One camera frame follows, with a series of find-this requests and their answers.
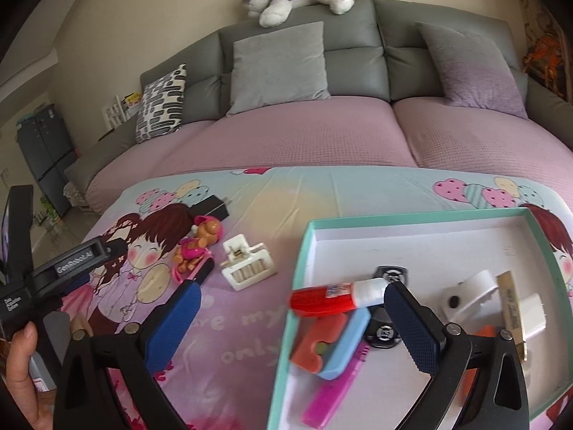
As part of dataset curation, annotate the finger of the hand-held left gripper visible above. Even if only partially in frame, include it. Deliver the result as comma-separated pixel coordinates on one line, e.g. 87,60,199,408
60,273,92,298

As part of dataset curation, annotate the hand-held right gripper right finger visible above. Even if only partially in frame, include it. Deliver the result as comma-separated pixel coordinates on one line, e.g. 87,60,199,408
384,281,531,430

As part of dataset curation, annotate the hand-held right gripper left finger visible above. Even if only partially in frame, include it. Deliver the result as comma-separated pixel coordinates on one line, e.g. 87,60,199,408
54,280,203,430

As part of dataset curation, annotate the white smartwatch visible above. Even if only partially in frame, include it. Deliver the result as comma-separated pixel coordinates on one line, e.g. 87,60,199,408
441,270,500,321

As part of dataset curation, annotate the green framed white board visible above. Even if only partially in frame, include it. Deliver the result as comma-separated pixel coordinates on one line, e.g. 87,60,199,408
267,207,573,430

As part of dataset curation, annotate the salmon and blue toy block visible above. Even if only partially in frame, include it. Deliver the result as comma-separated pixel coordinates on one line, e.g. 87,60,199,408
290,309,372,381

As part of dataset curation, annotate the red bottle with white cap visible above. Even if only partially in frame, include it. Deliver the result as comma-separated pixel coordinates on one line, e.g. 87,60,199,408
290,277,389,320

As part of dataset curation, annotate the purple lighter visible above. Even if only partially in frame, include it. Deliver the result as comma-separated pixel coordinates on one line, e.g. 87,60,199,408
302,340,370,428

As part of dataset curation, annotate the patterned harmonica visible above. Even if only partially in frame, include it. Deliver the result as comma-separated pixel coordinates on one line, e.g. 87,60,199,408
497,270,531,363

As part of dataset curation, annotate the person's left hand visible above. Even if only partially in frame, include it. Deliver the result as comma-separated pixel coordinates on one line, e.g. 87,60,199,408
5,321,55,430

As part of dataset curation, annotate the pink toy vehicle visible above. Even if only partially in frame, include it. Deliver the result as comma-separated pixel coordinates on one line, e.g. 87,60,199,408
172,251,216,285

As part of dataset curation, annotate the black toy car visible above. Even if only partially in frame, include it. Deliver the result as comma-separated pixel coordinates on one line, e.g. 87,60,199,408
363,265,410,349

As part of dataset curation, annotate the pink toy dog figure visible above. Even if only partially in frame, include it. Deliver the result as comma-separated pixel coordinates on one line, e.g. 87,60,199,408
172,215,223,274

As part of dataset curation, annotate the white hair clip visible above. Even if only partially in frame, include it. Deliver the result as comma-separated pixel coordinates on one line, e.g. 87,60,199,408
222,234,276,291

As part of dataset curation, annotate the dark blue cabinet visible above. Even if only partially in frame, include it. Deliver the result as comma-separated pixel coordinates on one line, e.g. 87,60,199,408
17,105,74,218

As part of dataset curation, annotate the black charger block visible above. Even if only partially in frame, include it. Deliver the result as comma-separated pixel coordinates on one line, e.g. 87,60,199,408
192,195,231,220

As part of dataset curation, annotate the white charger plug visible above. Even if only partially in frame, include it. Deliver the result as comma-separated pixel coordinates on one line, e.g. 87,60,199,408
519,292,548,345

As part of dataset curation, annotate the printed cartoon blanket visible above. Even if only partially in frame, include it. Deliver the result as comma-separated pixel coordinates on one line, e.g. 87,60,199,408
58,166,573,430

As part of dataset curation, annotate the white magazine rack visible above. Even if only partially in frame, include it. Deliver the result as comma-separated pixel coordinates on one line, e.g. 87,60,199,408
103,93,143,133

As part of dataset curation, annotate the black and white patterned pillow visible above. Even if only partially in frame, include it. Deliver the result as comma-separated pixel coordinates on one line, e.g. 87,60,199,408
135,63,188,144

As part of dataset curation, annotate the pink sofa cover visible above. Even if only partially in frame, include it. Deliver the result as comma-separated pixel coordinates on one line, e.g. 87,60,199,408
85,94,573,216

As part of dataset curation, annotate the grey and purple pillow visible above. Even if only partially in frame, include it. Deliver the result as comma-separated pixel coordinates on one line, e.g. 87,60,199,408
415,21,529,121

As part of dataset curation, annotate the light grey pillow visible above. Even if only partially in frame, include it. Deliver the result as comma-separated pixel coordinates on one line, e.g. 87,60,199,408
226,21,332,117

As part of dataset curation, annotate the grey sofa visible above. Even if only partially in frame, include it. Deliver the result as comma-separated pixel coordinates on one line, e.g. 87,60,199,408
65,0,573,216

